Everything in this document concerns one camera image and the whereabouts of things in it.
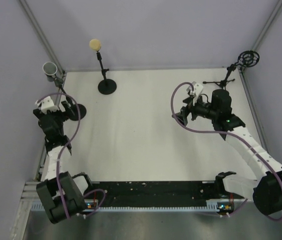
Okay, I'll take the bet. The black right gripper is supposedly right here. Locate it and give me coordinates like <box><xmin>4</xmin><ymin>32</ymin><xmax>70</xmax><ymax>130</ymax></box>
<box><xmin>172</xmin><ymin>94</ymin><xmax>218</xmax><ymax>127</ymax></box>

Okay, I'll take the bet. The black tripod shock-mount stand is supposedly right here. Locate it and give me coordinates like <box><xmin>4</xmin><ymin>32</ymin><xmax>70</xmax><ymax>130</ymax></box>
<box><xmin>203</xmin><ymin>50</ymin><xmax>260</xmax><ymax>90</ymax></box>

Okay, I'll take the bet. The grey microphone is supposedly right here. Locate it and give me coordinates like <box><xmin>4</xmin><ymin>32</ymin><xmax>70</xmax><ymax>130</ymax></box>
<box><xmin>43</xmin><ymin>61</ymin><xmax>58</xmax><ymax>82</ymax></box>

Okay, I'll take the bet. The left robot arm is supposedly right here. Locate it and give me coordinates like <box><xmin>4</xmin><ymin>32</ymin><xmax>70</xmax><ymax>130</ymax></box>
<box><xmin>33</xmin><ymin>96</ymin><xmax>94</xmax><ymax>224</ymax></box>

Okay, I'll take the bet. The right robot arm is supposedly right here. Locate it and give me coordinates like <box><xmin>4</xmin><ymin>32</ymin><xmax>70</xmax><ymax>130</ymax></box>
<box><xmin>171</xmin><ymin>85</ymin><xmax>282</xmax><ymax>220</ymax></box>

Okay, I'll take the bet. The black round-base mic stand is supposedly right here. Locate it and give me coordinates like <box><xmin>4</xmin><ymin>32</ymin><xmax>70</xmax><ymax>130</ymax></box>
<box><xmin>97</xmin><ymin>51</ymin><xmax>117</xmax><ymax>95</ymax></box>

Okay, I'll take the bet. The cream yellow microphone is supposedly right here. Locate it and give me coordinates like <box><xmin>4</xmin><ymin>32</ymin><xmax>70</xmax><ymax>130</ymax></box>
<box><xmin>89</xmin><ymin>38</ymin><xmax>102</xmax><ymax>52</ymax></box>

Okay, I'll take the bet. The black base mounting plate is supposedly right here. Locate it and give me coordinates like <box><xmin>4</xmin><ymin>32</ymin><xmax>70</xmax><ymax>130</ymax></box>
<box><xmin>92</xmin><ymin>181</ymin><xmax>231</xmax><ymax>208</ymax></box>

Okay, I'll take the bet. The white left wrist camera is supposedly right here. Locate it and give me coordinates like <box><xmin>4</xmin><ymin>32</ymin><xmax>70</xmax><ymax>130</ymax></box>
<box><xmin>35</xmin><ymin>96</ymin><xmax>59</xmax><ymax>114</ymax></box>

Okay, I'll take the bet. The aluminium frame rail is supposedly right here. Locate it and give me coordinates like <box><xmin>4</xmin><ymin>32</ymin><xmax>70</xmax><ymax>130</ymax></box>
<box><xmin>20</xmin><ymin>181</ymin><xmax>282</xmax><ymax>213</ymax></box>

